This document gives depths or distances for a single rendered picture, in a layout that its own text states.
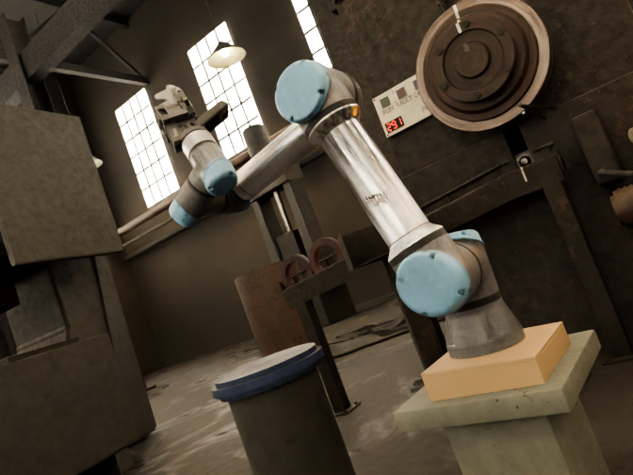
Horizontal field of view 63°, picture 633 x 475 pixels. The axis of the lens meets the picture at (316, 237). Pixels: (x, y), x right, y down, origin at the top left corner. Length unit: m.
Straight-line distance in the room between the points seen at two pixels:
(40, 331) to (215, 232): 7.48
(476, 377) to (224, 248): 10.09
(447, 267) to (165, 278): 11.63
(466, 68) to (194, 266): 10.11
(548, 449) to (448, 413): 0.17
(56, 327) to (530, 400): 3.24
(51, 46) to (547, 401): 8.30
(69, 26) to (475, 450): 7.88
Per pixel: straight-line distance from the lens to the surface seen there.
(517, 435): 1.03
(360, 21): 2.41
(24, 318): 4.01
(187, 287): 11.88
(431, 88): 2.04
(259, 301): 4.39
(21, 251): 3.34
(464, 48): 1.94
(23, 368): 2.95
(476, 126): 1.99
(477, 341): 1.02
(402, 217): 0.91
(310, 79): 0.96
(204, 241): 11.29
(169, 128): 1.26
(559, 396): 0.91
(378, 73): 2.32
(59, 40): 8.53
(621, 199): 1.76
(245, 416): 1.39
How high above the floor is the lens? 0.58
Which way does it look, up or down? 5 degrees up
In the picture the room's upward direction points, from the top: 20 degrees counter-clockwise
